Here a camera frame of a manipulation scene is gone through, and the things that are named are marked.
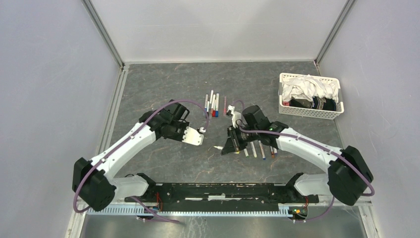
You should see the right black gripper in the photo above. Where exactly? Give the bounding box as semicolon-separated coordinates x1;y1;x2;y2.
221;124;259;155

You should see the white marker pale yellow cap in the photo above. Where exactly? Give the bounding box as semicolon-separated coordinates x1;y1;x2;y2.
250;141;258;158

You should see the white pen blue cap barcode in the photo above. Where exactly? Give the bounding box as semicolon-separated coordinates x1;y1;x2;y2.
258;140;266;160

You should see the pink pen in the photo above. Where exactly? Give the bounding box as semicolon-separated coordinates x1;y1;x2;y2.
223;96;227;116

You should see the white marker brown cap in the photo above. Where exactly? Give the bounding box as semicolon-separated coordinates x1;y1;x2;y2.
210;94;217;117

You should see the white marker blue cap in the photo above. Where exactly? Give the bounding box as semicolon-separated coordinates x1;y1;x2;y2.
214;93;219;117

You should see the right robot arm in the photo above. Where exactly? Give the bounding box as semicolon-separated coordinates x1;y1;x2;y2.
222;105;375;206

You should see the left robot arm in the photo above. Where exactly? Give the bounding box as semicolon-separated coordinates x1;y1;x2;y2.
72;100;210;213

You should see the white cloth in basket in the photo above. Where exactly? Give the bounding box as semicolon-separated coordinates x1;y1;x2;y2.
282;75;340;102

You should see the dark cloth in basket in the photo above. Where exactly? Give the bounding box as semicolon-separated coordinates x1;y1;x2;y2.
289;97;336;111

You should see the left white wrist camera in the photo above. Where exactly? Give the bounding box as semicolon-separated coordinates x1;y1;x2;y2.
181;126;204;146

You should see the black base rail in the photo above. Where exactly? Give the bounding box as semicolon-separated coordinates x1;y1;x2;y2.
138;182;319;212

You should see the white cable comb strip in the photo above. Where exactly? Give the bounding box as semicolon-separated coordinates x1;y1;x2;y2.
86;204;292;218

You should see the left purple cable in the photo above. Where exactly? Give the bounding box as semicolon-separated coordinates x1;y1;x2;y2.
72;100;210;226

